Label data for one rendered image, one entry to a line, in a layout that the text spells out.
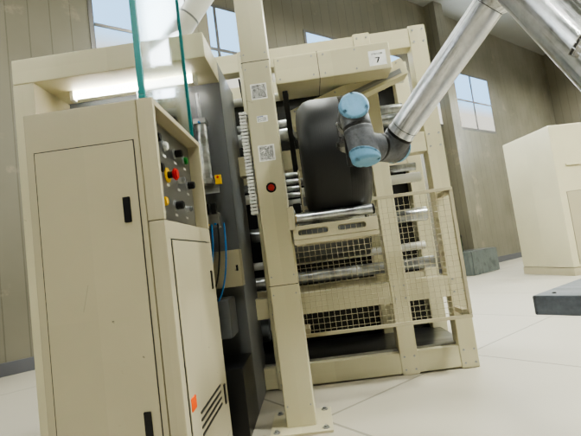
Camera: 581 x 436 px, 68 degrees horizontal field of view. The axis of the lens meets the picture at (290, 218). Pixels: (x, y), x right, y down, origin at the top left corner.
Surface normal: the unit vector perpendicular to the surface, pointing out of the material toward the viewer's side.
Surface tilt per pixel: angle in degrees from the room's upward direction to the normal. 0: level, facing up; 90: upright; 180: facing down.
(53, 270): 90
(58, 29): 90
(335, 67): 90
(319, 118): 62
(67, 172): 90
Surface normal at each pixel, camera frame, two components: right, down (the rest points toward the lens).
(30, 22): 0.59, -0.15
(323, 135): -0.07, -0.23
